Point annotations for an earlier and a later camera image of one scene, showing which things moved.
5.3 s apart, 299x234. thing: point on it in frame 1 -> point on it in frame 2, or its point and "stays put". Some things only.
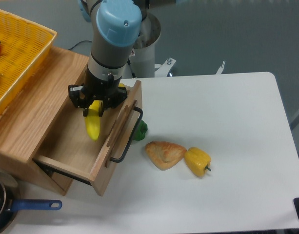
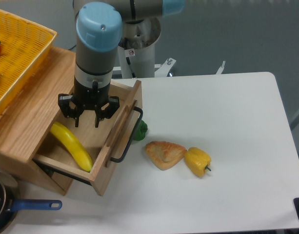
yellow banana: x=92 y=119 -> x=78 y=151
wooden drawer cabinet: x=19 y=129 stays put
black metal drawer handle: x=120 y=159 stays put
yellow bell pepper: x=197 y=160 stays put
